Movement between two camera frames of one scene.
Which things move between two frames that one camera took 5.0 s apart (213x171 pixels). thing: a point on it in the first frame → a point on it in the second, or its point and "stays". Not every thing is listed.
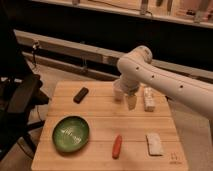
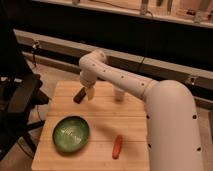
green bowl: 70,133 stays
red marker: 116,148 stays
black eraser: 81,95 stays
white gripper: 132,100 → 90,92
